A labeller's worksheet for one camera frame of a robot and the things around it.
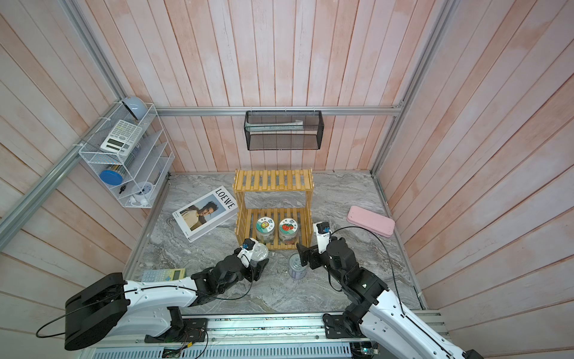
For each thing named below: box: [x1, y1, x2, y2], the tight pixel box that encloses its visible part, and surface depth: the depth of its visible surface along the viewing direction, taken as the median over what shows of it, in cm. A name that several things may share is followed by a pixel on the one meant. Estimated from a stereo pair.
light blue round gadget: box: [121, 96, 148, 122], surface depth 84 cm
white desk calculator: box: [99, 119, 143, 157], surface depth 77 cm
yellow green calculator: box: [141, 267, 187, 282], surface depth 86 cm
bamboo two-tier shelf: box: [232, 168, 315, 250], surface depth 84 cm
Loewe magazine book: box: [171, 185, 240, 244], surface depth 101 cm
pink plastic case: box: [346, 205, 396, 238], surface depth 102 cm
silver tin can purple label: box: [288, 252, 309, 280], surface depth 82 cm
